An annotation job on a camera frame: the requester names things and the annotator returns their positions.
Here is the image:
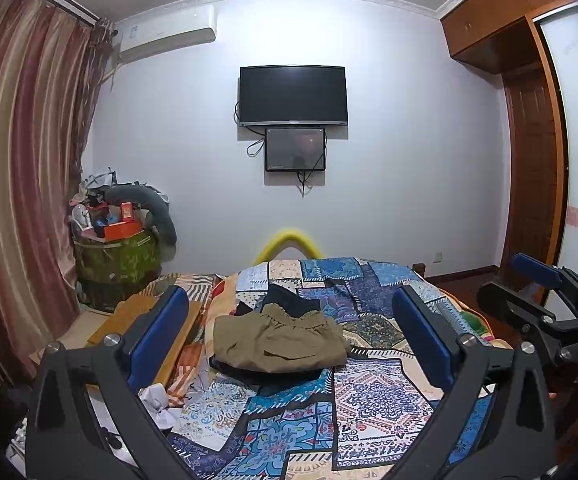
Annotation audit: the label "green cloth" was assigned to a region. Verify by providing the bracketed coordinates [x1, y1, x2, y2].
[456, 310, 492, 336]

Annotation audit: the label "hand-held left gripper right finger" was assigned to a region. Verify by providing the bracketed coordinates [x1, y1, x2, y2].
[391, 285, 560, 480]

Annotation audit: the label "wooden overhead cabinet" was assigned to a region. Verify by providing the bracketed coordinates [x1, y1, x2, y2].
[440, 0, 578, 73]

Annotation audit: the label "black cable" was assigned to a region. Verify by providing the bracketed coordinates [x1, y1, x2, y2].
[246, 127, 267, 158]
[295, 170, 316, 197]

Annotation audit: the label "green patterned basket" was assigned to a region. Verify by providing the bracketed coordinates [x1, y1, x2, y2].
[73, 230, 162, 311]

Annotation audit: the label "small black wall monitor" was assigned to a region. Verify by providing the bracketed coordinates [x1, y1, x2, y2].
[264, 127, 326, 172]

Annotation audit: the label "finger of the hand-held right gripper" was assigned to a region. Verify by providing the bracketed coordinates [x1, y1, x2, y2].
[477, 283, 578, 362]
[512, 253, 578, 312]

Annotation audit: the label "crumpled white paper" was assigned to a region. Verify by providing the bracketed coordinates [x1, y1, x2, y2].
[136, 382, 185, 433]

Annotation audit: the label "yellow curved cushion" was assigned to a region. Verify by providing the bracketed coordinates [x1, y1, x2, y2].
[253, 227, 322, 265]

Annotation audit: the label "white air conditioner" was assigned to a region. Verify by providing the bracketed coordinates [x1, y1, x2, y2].
[114, 4, 217, 66]

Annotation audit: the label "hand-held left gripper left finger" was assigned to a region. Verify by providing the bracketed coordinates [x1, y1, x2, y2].
[24, 285, 200, 480]

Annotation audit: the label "black wall television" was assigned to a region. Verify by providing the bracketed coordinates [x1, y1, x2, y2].
[238, 65, 348, 127]

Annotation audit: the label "striped red curtain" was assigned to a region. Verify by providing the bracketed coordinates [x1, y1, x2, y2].
[0, 0, 115, 381]

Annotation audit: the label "orange box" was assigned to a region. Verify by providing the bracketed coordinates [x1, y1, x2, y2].
[103, 222, 142, 241]

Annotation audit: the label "khaki pants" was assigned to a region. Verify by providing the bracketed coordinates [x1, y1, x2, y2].
[212, 305, 351, 375]

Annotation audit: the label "grey long pillow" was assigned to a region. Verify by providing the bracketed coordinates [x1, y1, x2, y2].
[103, 185, 177, 261]

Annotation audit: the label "dark pants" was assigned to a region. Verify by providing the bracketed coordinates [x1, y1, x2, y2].
[209, 284, 335, 396]

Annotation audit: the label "orange striped bedsheet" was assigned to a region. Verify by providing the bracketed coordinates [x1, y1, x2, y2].
[166, 272, 242, 403]

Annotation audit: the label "blue patchwork blanket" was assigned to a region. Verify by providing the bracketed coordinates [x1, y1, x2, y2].
[166, 257, 500, 480]

